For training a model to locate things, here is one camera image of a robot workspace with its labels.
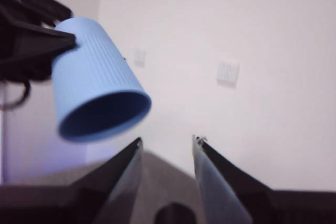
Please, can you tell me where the blue ribbed cup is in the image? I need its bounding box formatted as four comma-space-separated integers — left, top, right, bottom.
52, 16, 153, 143

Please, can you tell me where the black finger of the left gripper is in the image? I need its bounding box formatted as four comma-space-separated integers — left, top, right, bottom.
0, 21, 78, 63
20, 0, 74, 26

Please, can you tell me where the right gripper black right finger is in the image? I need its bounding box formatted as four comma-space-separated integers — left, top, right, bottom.
192, 134, 336, 224

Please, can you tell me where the white wall socket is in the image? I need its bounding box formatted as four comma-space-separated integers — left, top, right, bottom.
133, 47, 147, 67
216, 60, 240, 88

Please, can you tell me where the thin black cable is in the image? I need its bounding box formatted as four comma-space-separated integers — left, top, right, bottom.
0, 79, 32, 111

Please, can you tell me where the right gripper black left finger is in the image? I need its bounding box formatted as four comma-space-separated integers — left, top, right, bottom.
0, 136, 144, 224

